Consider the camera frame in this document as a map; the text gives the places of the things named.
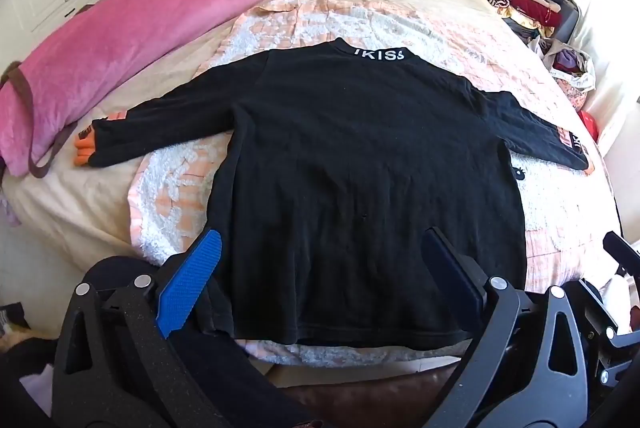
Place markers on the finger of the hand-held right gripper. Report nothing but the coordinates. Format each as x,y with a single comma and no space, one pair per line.
620,249
592,303

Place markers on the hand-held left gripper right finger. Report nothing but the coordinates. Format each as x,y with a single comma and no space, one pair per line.
450,268

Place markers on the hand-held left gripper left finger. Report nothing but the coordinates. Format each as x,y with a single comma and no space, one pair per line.
192,278

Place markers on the floral bag with clothes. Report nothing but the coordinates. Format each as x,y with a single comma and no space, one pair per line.
570,63

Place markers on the red bag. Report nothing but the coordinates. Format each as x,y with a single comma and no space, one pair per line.
590,126

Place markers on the brown leather footboard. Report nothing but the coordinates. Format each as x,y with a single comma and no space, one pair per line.
350,393

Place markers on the white curtain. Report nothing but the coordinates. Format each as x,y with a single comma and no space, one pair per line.
610,8

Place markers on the pink plush quilt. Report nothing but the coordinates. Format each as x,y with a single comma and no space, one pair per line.
150,23

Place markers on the orange white bear blanket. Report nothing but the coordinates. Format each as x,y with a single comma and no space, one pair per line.
350,18

